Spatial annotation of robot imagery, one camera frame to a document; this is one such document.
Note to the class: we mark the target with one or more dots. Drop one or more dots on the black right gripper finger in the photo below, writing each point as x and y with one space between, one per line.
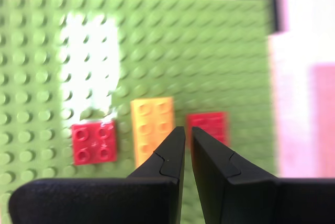
261 200
104 200

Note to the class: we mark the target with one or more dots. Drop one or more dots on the yellow long brick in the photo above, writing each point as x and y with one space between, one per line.
146 119

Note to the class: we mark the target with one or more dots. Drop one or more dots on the red square brick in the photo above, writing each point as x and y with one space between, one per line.
94 143
209 124

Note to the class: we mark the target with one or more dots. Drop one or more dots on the green studded baseplate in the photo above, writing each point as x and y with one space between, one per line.
209 64

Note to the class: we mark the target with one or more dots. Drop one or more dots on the black tape corner marker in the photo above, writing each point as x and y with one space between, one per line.
280 12

